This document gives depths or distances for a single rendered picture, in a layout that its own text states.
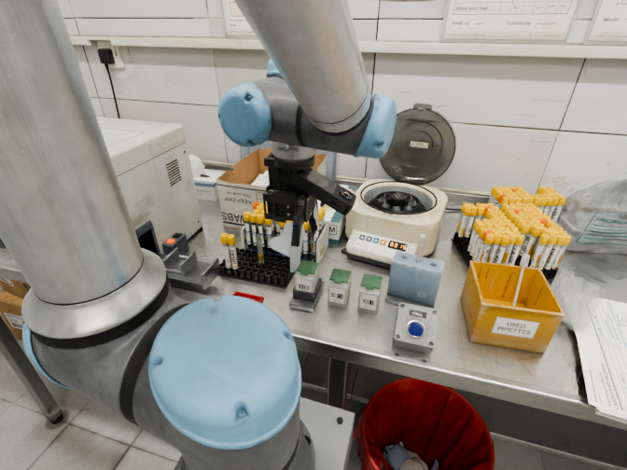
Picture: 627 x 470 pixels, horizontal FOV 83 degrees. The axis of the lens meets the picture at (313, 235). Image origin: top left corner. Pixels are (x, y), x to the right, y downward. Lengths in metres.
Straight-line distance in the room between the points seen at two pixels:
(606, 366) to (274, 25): 0.74
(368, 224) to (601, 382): 0.53
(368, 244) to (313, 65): 0.63
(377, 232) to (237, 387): 0.67
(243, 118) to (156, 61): 1.00
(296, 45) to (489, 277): 0.65
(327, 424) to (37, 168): 0.42
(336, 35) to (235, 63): 0.99
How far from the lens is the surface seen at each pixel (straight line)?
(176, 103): 1.44
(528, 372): 0.76
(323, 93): 0.34
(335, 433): 0.51
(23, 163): 0.28
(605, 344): 0.86
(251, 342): 0.31
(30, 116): 0.27
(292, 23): 0.28
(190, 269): 0.85
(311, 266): 0.74
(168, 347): 0.31
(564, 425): 1.54
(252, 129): 0.47
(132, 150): 0.84
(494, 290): 0.85
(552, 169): 1.25
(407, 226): 0.87
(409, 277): 0.76
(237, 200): 1.00
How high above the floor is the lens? 1.40
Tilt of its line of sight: 32 degrees down
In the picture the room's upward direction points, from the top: straight up
